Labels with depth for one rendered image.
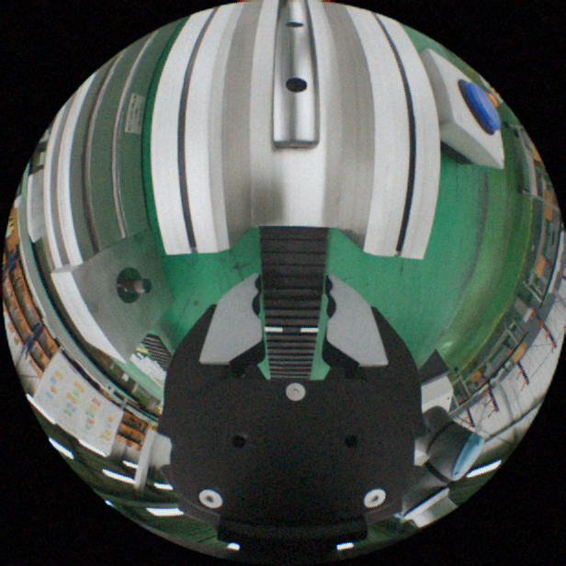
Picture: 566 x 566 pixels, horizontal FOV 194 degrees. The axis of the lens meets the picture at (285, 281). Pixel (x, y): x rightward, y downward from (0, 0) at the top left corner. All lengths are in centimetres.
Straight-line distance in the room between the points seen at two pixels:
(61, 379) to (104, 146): 295
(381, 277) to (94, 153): 27
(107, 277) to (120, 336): 5
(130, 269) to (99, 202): 6
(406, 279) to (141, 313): 27
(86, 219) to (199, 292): 13
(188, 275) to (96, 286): 9
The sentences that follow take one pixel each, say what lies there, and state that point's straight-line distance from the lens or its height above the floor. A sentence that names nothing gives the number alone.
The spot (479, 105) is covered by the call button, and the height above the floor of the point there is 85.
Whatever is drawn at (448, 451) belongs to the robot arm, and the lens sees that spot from 52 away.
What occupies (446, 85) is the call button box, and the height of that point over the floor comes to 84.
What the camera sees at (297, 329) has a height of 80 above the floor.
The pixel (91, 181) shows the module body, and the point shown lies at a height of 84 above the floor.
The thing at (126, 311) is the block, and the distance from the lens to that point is 17.
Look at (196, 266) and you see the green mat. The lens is 17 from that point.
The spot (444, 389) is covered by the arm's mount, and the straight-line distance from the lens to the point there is 64.
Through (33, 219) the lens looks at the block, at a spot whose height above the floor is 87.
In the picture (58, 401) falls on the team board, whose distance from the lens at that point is 313.
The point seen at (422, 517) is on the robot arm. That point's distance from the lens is 53.
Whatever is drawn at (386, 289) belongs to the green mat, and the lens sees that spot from 19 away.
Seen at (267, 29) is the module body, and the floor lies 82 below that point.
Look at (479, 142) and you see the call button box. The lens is 16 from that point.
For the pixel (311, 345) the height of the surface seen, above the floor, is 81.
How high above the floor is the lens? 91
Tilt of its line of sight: 59 degrees down
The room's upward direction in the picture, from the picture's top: 177 degrees counter-clockwise
